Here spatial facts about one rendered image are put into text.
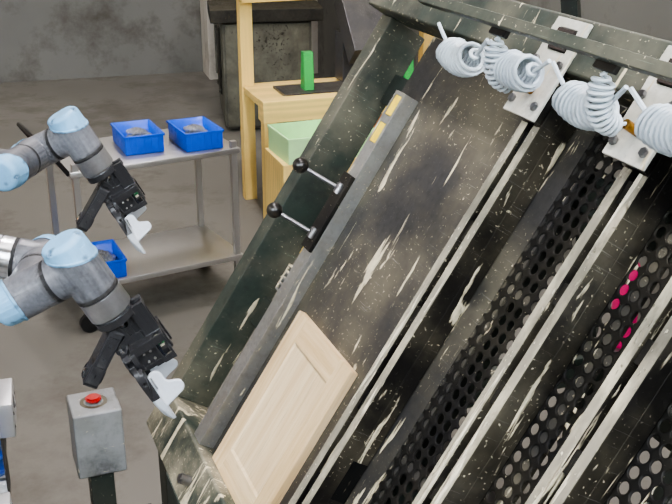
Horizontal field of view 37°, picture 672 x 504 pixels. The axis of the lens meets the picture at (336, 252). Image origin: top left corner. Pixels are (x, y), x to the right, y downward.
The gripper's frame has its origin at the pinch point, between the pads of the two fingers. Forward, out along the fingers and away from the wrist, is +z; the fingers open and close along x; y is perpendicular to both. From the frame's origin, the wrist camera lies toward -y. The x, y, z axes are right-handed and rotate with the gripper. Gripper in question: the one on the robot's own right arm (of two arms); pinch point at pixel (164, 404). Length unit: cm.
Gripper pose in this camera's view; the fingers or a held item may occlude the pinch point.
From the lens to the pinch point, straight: 180.5
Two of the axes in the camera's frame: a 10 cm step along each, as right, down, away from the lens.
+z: 4.4, 7.7, 4.5
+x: -2.8, -3.6, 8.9
